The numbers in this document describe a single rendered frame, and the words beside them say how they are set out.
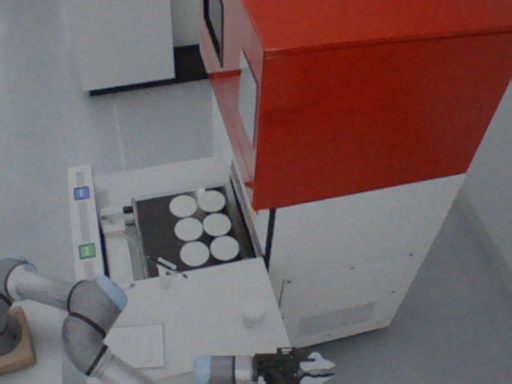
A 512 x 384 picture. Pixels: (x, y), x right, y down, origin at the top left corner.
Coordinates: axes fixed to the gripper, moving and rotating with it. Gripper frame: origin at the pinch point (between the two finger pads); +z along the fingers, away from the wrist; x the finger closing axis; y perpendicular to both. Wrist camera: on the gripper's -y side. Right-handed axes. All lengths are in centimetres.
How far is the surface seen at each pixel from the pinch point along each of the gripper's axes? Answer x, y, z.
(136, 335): 3, 26, -57
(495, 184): -2, 167, 105
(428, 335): 66, 128, 61
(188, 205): -23, 76, -46
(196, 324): 2.0, 30.8, -38.9
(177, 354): 7.5, 22.1, -44.0
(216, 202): -23, 79, -36
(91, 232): -20, 56, -78
